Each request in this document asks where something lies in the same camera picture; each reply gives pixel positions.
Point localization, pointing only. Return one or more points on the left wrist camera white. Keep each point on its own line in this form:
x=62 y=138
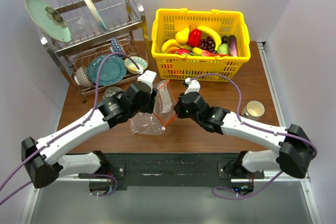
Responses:
x=148 y=78

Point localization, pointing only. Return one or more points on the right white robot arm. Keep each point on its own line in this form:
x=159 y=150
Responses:
x=288 y=149

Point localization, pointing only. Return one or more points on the red bell pepper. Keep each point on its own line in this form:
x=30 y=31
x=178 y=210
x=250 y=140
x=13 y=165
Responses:
x=194 y=38

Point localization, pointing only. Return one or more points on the purple eggplant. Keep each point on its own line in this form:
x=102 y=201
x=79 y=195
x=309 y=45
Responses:
x=232 y=45

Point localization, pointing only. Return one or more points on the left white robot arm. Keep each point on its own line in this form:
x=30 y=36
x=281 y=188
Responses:
x=45 y=160

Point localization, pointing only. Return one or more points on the blue zigzag patterned cup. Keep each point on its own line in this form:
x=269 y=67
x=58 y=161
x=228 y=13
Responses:
x=116 y=47

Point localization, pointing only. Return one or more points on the clear orange zip bag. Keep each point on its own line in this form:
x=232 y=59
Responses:
x=162 y=115

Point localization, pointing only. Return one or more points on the patterned cup on rack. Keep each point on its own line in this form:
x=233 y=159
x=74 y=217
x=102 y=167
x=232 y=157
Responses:
x=81 y=78

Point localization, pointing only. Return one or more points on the dark purple grapes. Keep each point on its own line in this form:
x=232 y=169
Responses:
x=207 y=44

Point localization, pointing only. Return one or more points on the green cabbage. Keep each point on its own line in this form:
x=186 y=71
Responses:
x=223 y=49

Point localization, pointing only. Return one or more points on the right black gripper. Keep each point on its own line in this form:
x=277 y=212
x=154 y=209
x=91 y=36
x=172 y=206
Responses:
x=178 y=108

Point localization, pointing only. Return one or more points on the cream mug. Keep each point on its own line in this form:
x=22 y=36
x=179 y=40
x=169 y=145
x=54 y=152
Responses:
x=253 y=110

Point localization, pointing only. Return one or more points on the mint green floral plate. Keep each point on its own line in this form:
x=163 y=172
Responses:
x=49 y=20

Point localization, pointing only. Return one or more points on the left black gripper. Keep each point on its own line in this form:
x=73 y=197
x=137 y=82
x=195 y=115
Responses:
x=149 y=107

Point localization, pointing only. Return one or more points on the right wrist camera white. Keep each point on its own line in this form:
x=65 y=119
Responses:
x=191 y=86

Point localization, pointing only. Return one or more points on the watermelon slice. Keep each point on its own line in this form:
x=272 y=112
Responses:
x=206 y=53

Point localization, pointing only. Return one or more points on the teal scalloped plate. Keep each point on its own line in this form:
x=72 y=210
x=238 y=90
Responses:
x=111 y=72

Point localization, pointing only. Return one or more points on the black white leaf bowl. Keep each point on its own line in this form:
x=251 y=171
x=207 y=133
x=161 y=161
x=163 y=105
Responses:
x=109 y=92

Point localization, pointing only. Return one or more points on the cream and blue plate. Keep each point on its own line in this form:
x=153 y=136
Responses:
x=96 y=15

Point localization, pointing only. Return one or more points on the yellow pear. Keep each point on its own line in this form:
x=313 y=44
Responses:
x=182 y=36

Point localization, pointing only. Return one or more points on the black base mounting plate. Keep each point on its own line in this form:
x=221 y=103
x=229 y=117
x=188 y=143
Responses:
x=173 y=169

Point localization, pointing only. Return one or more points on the yellow interior patterned bowl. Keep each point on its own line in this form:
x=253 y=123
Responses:
x=136 y=65

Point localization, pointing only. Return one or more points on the corn cob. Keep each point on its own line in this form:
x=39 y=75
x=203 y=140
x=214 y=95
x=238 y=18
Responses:
x=197 y=51

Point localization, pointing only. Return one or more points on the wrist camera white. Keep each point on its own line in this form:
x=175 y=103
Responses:
x=148 y=78
x=191 y=86

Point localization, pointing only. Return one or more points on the long yellow banana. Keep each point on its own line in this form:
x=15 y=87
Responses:
x=213 y=34

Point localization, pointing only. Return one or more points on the yellow banana bunch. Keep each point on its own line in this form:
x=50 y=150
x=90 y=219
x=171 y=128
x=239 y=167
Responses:
x=172 y=43

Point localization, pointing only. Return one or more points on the steel two-tier dish rack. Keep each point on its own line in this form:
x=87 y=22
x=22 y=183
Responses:
x=125 y=21

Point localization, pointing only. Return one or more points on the red dragon fruit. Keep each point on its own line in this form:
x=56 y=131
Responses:
x=181 y=51

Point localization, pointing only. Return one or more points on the yellow plastic basket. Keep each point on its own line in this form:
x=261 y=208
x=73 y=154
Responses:
x=170 y=21

